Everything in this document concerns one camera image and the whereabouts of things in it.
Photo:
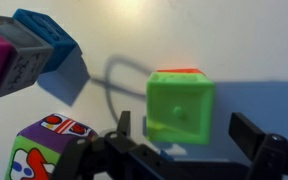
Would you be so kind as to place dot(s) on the colourful yellow orange fabric cube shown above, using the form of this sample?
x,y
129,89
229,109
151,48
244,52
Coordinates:
x,y
34,150

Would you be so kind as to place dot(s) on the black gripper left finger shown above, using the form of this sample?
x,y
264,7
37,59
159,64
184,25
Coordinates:
x,y
97,156

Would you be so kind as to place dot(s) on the grey block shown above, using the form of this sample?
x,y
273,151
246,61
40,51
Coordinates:
x,y
24,63

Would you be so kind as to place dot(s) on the blue block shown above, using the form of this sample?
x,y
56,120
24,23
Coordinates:
x,y
50,36

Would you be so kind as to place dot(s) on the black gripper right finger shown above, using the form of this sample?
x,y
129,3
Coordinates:
x,y
274,156

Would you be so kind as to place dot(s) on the light green block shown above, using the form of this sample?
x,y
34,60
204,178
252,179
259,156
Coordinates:
x,y
180,110

